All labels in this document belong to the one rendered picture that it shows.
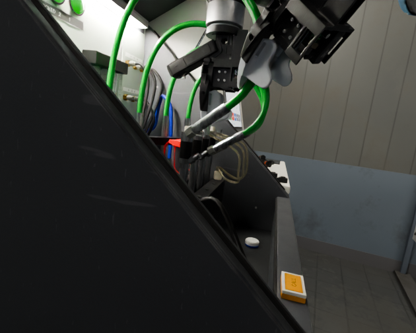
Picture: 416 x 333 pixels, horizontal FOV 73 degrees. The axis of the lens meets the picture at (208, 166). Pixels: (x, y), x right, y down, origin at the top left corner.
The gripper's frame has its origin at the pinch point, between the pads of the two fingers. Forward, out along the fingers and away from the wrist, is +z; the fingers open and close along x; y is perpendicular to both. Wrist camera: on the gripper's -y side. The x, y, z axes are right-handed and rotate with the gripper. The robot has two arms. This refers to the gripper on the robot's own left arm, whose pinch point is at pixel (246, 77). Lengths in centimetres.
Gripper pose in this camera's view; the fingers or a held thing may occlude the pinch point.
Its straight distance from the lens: 47.3
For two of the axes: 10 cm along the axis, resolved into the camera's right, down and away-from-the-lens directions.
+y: 5.0, 8.0, -3.2
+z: -4.1, 5.5, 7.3
